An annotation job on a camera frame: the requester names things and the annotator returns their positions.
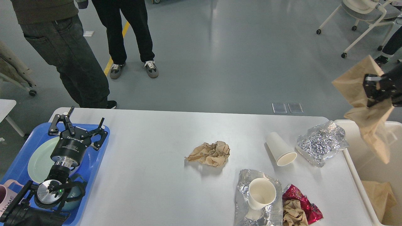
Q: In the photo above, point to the beige plastic bin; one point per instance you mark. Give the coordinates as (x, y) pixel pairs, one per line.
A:
(366, 166)

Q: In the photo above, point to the upright white paper cup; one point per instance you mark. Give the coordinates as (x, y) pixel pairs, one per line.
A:
(261, 193)

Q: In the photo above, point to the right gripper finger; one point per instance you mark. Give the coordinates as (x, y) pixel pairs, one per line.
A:
(377, 88)

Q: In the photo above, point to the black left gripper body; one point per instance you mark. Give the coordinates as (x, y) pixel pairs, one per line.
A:
(71, 148)

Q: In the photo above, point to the white side table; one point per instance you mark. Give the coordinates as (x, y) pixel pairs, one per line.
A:
(6, 105)

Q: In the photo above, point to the person with black sneakers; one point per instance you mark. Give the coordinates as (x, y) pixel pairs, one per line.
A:
(393, 45)

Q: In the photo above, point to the mint green plate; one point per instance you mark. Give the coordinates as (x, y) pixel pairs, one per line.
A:
(41, 162)

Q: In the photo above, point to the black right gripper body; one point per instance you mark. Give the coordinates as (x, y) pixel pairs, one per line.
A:
(395, 84)

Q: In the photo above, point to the beige chair at left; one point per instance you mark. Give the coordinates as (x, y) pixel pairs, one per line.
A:
(14, 70)

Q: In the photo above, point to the large brown paper bag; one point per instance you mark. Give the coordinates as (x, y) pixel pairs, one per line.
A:
(381, 197)

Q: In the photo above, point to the pink home mug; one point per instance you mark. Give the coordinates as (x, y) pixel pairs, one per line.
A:
(7, 195)

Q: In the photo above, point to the crumpled brown paper ball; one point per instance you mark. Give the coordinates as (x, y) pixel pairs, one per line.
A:
(293, 214)

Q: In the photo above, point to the white rolling chair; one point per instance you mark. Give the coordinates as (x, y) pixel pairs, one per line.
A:
(375, 13)

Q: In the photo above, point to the person in dark clothes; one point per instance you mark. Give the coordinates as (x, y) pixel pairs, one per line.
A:
(54, 30)

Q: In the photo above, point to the lying white paper cup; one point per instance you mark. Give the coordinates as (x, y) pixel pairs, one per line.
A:
(280, 150)

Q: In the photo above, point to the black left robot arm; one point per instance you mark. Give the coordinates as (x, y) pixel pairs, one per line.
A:
(50, 180)

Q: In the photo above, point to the teal home mug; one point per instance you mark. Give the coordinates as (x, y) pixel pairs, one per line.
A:
(69, 206)

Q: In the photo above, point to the red foil wrapper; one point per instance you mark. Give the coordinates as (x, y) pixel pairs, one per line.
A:
(311, 210)

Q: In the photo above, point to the silver foil bag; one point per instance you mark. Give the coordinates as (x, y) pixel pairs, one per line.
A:
(271, 215)

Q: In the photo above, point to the crumpled brown paper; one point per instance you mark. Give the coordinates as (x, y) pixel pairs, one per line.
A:
(215, 154)

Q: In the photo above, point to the blue plastic tray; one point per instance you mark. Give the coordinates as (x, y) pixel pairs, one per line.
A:
(88, 168)

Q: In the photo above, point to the crumpled silver foil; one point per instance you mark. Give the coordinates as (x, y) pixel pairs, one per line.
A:
(322, 142)

